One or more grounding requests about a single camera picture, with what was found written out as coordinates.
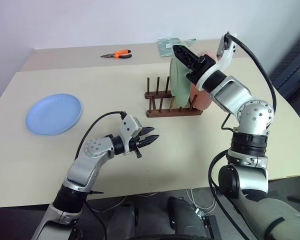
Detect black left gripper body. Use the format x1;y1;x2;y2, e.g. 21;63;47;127
128;130;144;159

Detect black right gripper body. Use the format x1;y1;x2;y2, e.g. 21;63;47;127
185;55;216;87

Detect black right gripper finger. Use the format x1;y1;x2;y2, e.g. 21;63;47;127
172;44;195;71
179;44;203;67

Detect green plate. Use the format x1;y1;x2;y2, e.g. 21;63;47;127
169;56;192;107

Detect wooden dish rack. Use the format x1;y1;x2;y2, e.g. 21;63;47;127
144;76;204;119

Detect pale green plastic packet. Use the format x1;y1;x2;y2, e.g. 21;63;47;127
156;37;189;58

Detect pink plate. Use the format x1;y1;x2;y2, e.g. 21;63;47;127
188;51;214;111

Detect dark grey rounded shape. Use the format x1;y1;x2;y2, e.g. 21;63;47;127
166;196;211;240
106;201;138;240

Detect blue plate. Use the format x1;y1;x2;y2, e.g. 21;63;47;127
24;93;83;137

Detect black metal floor plate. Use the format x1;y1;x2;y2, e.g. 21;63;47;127
201;214;221;240

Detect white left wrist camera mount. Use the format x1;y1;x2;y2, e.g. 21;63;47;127
118;114;143;156

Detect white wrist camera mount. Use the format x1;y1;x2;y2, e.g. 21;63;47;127
196;31;239;91
118;114;143;156

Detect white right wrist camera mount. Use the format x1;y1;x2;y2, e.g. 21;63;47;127
196;31;239;91

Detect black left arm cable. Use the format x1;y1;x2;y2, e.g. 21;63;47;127
73;111;127;240

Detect orange handled pliers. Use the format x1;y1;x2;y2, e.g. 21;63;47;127
100;49;134;60

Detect white floor cable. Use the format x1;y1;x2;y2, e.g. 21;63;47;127
185;188;218;214

